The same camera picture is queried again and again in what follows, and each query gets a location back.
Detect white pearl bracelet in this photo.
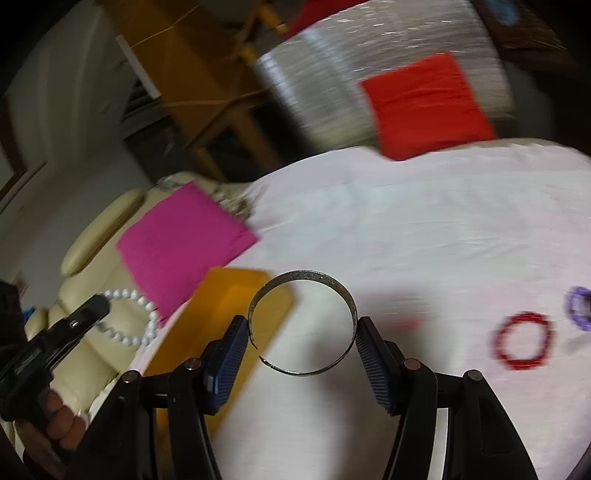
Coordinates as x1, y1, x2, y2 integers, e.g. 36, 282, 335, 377
97, 288, 161, 348

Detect red bead bracelet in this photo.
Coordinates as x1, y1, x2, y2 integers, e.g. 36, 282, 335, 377
493, 312, 555, 371

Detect orange box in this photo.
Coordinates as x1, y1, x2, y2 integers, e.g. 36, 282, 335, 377
143, 267, 295, 444

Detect white blanket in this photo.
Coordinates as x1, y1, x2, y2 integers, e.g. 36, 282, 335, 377
129, 136, 591, 480

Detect purple bracelet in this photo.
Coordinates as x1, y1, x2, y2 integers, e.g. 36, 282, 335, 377
564, 286, 591, 332

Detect patterned cloth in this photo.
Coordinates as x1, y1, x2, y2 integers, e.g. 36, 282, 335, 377
157, 178, 259, 217

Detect metal bangle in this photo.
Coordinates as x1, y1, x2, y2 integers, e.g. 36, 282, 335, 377
248, 270, 358, 378

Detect cream leather sofa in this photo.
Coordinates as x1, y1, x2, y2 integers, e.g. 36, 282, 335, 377
14, 171, 259, 462

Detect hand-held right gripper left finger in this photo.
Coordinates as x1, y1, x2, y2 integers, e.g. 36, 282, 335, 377
76, 315, 252, 480

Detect wooden pillar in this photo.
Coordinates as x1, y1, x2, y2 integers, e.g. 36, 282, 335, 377
99, 0, 287, 181

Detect person's left hand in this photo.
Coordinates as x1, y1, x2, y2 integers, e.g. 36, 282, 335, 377
18, 391, 89, 480

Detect silver insulation sheet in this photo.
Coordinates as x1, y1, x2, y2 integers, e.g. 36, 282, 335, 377
254, 0, 513, 148

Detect red cloth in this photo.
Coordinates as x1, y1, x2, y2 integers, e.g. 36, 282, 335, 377
288, 0, 365, 38

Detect red pillow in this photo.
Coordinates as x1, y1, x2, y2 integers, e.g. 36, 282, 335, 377
360, 52, 497, 161

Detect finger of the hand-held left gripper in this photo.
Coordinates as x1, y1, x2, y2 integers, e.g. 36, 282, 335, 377
44, 295, 112, 365

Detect pink pillow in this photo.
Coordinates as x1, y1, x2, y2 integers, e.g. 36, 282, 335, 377
115, 180, 259, 321

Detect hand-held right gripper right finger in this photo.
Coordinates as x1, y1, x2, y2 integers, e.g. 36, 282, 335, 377
355, 316, 539, 480

